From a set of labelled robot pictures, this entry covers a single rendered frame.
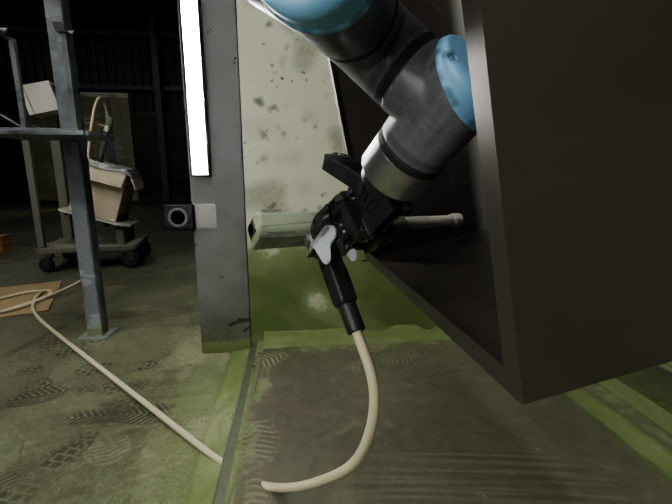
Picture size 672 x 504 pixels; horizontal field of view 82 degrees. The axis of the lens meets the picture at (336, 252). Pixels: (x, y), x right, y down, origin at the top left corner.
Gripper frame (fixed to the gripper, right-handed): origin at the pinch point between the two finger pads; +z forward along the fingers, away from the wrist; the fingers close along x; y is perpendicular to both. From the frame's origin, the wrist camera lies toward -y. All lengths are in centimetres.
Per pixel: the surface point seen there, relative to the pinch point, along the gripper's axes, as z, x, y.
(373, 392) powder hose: 0.1, -0.9, 25.1
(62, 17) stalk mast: 50, -33, -129
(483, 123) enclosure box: -37.6, -8.5, 12.3
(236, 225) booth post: 61, 12, -46
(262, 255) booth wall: 65, 20, -35
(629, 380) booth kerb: 14, 92, 44
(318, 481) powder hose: 20.5, -4.0, 34.1
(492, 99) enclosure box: -39.4, -9.3, 11.9
